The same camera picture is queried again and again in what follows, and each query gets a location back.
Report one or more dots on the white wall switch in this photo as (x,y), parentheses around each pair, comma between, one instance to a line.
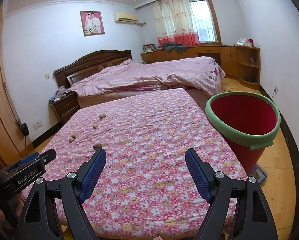
(47,75)

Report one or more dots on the small red box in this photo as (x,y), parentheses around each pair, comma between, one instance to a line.
(250,43)

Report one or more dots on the red bin with green rim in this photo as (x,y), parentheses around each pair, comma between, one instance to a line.
(242,115)

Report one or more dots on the light wooden wardrobe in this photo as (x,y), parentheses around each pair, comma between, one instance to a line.
(2,92)

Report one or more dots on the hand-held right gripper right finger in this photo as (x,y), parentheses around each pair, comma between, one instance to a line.
(197,175)

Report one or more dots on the dark wooden bed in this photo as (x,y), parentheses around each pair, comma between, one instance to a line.
(89,60)

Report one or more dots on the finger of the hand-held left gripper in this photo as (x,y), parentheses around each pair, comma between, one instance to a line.
(29,158)
(48,157)

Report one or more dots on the dark wooden nightstand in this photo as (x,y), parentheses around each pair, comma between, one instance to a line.
(65,107)

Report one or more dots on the framed wedding photo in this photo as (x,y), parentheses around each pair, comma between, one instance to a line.
(92,23)

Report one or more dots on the light wooden cabinet desk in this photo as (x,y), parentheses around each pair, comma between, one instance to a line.
(229,57)

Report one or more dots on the wall air conditioner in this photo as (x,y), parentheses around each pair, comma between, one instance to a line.
(125,17)

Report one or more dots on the pile of clothes on nightstand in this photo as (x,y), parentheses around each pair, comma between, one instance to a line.
(62,92)

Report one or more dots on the black charger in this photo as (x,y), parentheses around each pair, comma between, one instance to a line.
(24,128)

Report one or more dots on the floral curtain with red hem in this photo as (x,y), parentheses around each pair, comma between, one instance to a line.
(174,20)

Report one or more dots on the flat printed box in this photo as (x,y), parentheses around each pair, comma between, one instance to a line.
(259,175)

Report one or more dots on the white tissue pack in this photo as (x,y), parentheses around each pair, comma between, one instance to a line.
(241,42)

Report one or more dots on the bed with pink blanket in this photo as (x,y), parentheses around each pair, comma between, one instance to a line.
(144,75)

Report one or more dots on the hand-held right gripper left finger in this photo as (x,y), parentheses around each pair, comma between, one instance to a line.
(94,175)

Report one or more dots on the barred window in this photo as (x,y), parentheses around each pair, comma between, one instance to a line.
(204,20)

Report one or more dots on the dark grey clothes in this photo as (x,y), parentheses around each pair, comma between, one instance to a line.
(174,47)

